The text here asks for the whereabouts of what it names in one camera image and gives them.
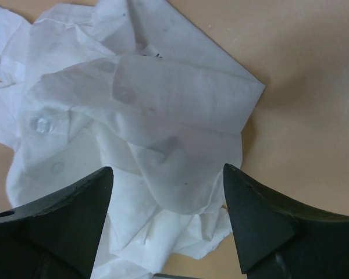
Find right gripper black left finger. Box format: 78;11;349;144
0;167;113;278

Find white long sleeve shirt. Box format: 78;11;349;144
0;1;265;278

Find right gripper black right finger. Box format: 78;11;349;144
223;164;349;278

